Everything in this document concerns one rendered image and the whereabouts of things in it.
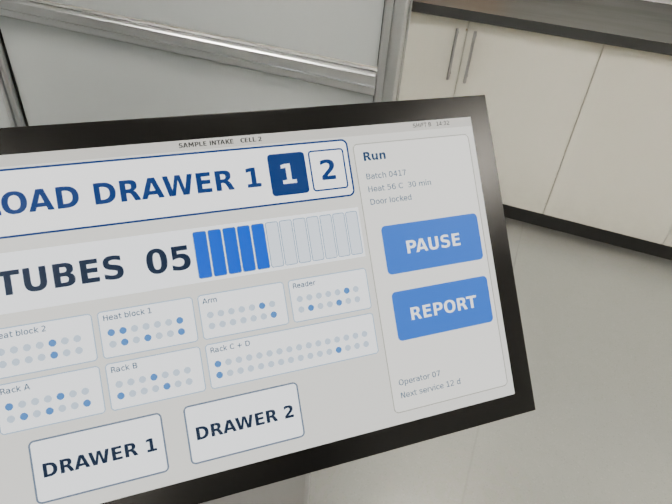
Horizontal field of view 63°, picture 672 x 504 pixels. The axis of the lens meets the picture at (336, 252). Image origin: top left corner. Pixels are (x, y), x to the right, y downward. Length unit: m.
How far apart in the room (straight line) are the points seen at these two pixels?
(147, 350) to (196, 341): 0.04
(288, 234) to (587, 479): 1.46
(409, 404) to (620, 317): 1.91
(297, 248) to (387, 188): 0.10
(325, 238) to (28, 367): 0.25
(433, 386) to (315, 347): 0.12
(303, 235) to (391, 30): 0.63
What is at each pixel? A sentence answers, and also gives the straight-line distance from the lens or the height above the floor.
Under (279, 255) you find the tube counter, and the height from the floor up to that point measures 1.10.
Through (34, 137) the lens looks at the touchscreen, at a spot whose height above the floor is 1.19.
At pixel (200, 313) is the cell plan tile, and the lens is 0.45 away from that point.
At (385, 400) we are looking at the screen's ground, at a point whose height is 1.00.
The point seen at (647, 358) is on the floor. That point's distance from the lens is 2.25.
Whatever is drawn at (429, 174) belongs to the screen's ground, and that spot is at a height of 1.14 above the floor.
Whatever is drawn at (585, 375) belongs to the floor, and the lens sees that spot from 2.07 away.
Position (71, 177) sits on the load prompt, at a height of 1.17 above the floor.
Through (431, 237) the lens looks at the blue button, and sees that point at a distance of 0.51.
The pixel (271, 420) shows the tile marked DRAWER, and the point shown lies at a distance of 0.47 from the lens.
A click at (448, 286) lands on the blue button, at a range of 0.52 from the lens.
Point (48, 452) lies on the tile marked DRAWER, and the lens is 0.48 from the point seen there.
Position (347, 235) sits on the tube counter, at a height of 1.11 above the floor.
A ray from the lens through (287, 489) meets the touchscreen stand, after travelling 0.74.
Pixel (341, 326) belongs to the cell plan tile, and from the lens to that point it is 0.48.
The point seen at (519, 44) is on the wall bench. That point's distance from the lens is 2.36.
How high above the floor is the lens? 1.39
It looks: 37 degrees down
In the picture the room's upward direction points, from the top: 5 degrees clockwise
